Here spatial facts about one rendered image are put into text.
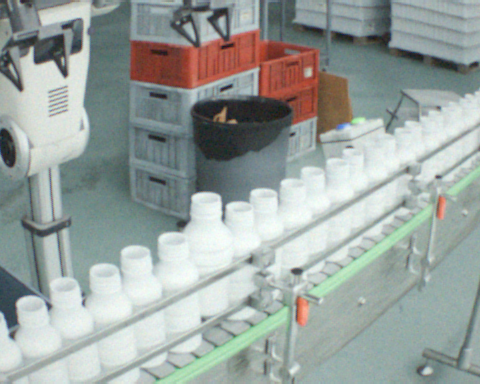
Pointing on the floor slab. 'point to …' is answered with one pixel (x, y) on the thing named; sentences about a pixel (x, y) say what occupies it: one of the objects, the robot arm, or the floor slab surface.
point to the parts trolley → (284, 30)
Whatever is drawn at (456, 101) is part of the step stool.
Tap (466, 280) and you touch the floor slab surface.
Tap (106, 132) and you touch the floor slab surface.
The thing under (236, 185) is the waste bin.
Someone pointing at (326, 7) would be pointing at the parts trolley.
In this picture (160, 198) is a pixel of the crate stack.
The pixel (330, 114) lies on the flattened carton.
